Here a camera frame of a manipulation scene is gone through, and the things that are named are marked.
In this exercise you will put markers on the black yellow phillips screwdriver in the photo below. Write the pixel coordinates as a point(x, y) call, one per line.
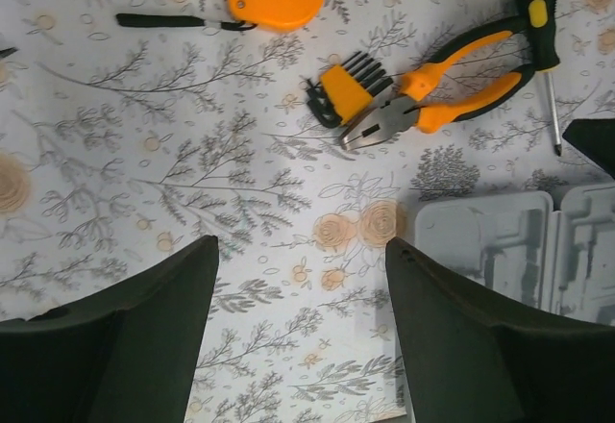
point(541, 35)

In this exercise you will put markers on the orange handled pliers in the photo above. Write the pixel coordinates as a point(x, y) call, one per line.
point(424, 101)

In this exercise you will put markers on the orange tape measure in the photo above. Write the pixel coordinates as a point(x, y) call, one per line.
point(280, 16)

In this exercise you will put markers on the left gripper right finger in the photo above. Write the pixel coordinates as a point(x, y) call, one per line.
point(473, 355)

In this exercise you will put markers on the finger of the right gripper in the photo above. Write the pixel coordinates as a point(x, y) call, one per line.
point(594, 138)

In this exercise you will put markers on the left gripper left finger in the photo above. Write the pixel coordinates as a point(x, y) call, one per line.
point(126, 353)

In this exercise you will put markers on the orange hex key set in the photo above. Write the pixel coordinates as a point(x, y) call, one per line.
point(346, 90)

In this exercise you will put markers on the grey plastic tool case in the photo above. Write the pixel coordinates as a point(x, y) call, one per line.
point(551, 251)

